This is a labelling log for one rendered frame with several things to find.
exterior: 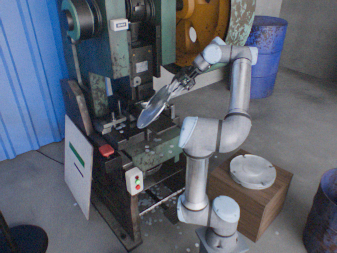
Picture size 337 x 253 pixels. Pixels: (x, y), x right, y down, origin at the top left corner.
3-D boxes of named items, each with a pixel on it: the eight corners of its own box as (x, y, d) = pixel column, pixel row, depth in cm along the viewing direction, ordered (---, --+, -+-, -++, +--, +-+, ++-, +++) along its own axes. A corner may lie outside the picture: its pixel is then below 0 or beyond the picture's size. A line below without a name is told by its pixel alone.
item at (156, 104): (158, 88, 166) (157, 87, 166) (181, 80, 140) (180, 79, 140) (132, 128, 159) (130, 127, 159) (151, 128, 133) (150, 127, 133)
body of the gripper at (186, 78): (175, 83, 132) (193, 64, 127) (175, 76, 139) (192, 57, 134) (187, 92, 135) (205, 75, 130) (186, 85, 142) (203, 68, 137)
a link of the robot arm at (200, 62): (198, 51, 133) (210, 62, 136) (191, 58, 135) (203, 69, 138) (200, 56, 126) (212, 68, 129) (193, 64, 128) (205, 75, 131)
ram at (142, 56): (158, 95, 160) (157, 43, 144) (136, 103, 152) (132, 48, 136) (141, 85, 171) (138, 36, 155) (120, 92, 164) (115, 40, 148)
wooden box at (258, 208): (282, 210, 203) (294, 173, 184) (255, 243, 180) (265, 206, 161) (234, 182, 226) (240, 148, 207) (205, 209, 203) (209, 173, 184)
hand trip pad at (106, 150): (116, 161, 142) (115, 149, 138) (106, 166, 139) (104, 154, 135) (109, 154, 147) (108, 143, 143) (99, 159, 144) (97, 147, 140)
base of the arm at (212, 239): (244, 246, 128) (247, 232, 123) (215, 257, 124) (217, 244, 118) (226, 221, 140) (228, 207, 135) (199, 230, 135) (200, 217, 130)
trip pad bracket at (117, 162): (125, 181, 154) (121, 153, 143) (109, 190, 149) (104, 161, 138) (119, 175, 158) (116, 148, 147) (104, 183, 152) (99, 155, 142)
